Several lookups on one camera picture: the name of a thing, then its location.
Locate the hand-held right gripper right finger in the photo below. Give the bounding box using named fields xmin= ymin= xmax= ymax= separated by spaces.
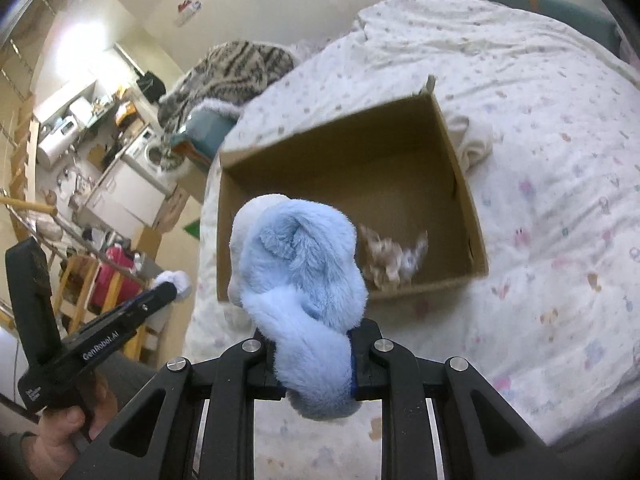
xmin=347 ymin=319 xmax=566 ymax=480

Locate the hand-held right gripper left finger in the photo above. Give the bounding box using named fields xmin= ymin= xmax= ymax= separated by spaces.
xmin=60 ymin=332 xmax=286 ymax=480

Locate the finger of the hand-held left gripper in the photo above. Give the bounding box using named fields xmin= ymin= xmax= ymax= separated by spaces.
xmin=132 ymin=282 xmax=178 ymax=318

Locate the white fluffy pom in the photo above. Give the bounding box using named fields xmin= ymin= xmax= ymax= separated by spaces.
xmin=152 ymin=270 xmax=193 ymax=303

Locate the light blue fluffy scrunchie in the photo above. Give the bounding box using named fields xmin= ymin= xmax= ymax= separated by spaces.
xmin=227 ymin=194 xmax=371 ymax=421

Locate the beige lace-trimmed scrunchie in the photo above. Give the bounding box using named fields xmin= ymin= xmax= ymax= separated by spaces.
xmin=357 ymin=224 xmax=430 ymax=292

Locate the cardboard box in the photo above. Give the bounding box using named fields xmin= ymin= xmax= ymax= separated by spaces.
xmin=216 ymin=75 xmax=490 ymax=306

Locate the person's left forearm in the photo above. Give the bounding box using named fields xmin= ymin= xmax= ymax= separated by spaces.
xmin=0 ymin=430 xmax=46 ymax=480

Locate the person's left hand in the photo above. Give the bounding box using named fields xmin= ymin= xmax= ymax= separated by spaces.
xmin=37 ymin=375 xmax=118 ymax=480

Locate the pink suitcase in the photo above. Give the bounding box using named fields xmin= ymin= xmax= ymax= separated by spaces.
xmin=90 ymin=247 xmax=146 ymax=316

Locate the small cardboard carton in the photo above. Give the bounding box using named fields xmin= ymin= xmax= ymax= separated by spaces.
xmin=135 ymin=227 xmax=163 ymax=261

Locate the yellow wooden rack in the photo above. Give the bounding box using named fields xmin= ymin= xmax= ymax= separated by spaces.
xmin=50 ymin=252 xmax=151 ymax=351

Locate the white cabinet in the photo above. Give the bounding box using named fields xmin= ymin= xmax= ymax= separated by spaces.
xmin=82 ymin=162 xmax=168 ymax=231

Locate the white washing machine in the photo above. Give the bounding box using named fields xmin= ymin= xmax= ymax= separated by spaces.
xmin=122 ymin=127 xmax=178 ymax=193

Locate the teal pillow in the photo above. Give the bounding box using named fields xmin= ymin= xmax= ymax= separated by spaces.
xmin=170 ymin=100 xmax=241 ymax=161

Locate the black hanging bag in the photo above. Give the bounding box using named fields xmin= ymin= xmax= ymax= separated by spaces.
xmin=136 ymin=71 xmax=167 ymax=103

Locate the patterned knit blanket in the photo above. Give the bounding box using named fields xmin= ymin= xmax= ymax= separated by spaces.
xmin=157 ymin=40 xmax=296 ymax=173

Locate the white folded cloth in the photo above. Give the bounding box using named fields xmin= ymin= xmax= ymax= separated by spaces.
xmin=445 ymin=115 xmax=493 ymax=171

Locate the teal headboard cushion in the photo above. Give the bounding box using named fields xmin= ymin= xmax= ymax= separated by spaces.
xmin=482 ymin=0 xmax=621 ymax=48

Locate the small wall shelf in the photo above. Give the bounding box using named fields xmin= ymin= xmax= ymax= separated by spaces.
xmin=174 ymin=0 xmax=203 ymax=28

